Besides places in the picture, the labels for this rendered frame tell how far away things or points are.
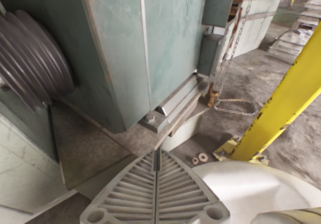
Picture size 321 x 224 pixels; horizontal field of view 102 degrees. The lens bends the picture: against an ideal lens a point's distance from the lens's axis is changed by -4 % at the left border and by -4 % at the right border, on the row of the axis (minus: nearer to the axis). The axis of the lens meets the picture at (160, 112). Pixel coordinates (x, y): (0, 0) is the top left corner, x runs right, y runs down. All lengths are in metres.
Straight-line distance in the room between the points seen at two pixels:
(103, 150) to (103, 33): 0.43
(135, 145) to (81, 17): 0.35
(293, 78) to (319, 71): 0.06
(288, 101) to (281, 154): 0.56
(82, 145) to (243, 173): 0.56
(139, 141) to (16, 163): 0.39
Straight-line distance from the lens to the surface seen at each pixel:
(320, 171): 1.20
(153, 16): 0.32
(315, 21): 4.35
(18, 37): 0.36
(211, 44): 0.59
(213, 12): 0.54
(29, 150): 0.57
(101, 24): 0.24
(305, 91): 0.58
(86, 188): 0.71
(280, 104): 0.61
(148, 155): 0.17
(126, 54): 0.28
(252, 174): 0.50
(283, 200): 0.56
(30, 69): 0.34
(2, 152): 0.59
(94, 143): 0.61
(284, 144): 1.18
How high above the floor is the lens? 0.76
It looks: 45 degrees down
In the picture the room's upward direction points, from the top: 1 degrees counter-clockwise
